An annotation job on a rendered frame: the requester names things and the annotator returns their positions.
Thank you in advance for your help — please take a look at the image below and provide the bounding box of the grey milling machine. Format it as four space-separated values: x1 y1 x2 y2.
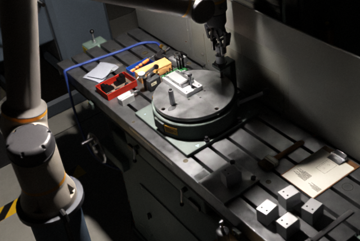
56 0 360 241

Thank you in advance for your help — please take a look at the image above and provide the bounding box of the white fixture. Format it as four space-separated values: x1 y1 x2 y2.
161 70 204 98

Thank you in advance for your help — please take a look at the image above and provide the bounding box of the blue tray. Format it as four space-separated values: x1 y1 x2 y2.
125 58 155 77

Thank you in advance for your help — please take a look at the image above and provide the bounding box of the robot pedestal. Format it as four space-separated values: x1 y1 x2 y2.
28 208 92 241

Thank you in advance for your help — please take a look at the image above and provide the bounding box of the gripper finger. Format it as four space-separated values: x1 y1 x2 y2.
206 30 221 56
219 32 232 56

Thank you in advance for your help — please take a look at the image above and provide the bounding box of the black stud holder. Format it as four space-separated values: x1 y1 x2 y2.
172 51 188 69

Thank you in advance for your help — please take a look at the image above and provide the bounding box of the green base plate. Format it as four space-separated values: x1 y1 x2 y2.
134 90 264 158

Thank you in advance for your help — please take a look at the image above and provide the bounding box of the brown clipboard with paper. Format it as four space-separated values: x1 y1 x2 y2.
281 145 360 199

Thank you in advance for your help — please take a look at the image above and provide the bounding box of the orange screwdriver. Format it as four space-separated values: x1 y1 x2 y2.
130 59 152 70

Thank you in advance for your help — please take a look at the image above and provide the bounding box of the dark handwheel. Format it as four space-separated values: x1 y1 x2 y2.
81 132 108 165

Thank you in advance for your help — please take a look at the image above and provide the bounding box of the yellow box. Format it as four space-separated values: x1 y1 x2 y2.
134 57 173 80

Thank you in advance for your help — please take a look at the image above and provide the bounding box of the black blow gun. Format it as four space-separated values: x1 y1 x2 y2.
153 49 170 61

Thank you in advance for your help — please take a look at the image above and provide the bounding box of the red tray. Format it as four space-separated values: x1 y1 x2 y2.
94 71 139 101

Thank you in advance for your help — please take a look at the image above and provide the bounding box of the grey post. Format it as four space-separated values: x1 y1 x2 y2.
168 88 177 109

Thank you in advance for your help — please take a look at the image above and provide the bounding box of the grey rotary table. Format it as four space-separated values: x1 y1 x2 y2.
150 68 240 141

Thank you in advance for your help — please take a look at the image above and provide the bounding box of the green toothed plate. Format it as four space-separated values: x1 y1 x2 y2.
160 66 190 78

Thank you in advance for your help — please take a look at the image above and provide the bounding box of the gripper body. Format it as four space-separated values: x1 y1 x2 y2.
204 20 230 39

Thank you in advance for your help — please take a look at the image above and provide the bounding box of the white block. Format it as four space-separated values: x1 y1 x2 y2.
116 90 137 107

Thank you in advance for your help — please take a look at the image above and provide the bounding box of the small lever with black grip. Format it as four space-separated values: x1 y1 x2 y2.
137 64 160 84

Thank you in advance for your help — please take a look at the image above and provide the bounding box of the light green control box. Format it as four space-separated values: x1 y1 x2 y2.
82 35 108 52

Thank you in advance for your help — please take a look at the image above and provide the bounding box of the dark rest plate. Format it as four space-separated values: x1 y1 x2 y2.
196 157 262 206

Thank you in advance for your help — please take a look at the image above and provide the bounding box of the dark green pin bracket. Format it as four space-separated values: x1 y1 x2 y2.
211 56 237 91

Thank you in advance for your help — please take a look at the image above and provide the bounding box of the wooden handle mallet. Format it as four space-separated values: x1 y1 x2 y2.
258 139 306 172

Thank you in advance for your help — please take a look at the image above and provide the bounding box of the grey metal blank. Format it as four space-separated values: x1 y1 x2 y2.
220 164 243 189

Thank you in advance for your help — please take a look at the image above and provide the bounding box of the grey metal cube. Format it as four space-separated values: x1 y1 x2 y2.
300 197 325 225
256 198 280 226
275 211 300 240
277 185 302 211

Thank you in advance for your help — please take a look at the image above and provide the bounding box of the blue cable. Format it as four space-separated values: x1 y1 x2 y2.
64 41 165 156

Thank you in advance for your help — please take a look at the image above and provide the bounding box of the white paper sheet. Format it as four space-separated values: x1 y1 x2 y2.
82 61 120 83

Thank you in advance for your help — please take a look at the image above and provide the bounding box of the black labelled box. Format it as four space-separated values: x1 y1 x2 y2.
144 74 162 93

